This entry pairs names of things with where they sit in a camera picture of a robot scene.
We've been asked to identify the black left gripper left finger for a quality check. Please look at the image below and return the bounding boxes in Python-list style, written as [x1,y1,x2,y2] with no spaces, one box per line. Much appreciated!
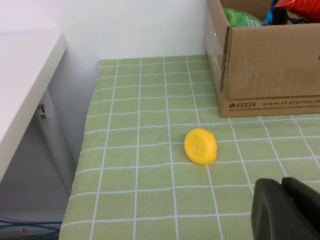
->
[251,177,316,240]

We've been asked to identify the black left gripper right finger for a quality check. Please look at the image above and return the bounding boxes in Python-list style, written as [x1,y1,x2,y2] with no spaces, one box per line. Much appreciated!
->
[281,177,320,240]

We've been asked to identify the blue and black snack bag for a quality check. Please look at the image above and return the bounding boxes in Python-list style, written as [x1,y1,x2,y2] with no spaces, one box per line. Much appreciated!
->
[262,4,314,26]

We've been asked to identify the green snack bag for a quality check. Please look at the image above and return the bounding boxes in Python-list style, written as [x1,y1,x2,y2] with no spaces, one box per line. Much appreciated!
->
[222,6,265,28]

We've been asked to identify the yellow rubber duck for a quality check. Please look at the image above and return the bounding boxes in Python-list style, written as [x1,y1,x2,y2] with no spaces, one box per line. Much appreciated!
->
[183,127,218,166]

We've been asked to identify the green checked tablecloth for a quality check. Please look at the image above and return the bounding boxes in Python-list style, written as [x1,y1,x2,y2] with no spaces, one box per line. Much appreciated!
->
[58,55,320,240]

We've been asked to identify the cardboard box with F2 print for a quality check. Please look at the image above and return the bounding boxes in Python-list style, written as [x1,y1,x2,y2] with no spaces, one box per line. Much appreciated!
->
[205,0,320,118]

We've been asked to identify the red shrimp chip bag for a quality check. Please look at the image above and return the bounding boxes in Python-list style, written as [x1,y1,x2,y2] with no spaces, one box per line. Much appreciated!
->
[273,0,320,24]

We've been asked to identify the white cabinet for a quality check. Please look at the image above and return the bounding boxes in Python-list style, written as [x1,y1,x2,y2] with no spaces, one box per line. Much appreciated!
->
[0,32,76,221]

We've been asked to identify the blue cables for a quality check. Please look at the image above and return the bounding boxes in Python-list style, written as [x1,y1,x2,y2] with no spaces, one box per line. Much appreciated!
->
[0,219,63,239]

